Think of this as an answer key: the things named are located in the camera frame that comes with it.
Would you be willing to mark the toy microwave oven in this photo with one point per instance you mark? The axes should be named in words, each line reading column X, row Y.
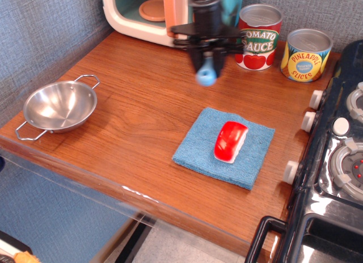
column 149, row 20

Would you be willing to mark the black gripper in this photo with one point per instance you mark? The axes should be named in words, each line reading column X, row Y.
column 208, row 33

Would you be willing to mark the blue handled grey spoon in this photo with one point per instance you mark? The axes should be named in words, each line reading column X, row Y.
column 206, row 75

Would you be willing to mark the black toy stove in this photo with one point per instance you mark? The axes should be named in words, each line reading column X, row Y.
column 324, row 223

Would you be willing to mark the tomato sauce can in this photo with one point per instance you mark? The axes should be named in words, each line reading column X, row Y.
column 261, row 24

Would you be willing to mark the pineapple slices can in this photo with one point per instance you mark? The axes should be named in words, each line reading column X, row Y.
column 305, row 55

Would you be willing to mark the steel two-handled bowl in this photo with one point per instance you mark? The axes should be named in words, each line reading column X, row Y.
column 60, row 107

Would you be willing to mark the blue folded cloth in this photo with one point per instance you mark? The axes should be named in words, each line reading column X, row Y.
column 196, row 151

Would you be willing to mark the orange fuzzy object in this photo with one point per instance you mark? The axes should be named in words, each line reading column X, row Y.
column 21, row 257

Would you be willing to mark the red toy sushi piece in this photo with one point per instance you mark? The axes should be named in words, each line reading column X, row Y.
column 230, row 141

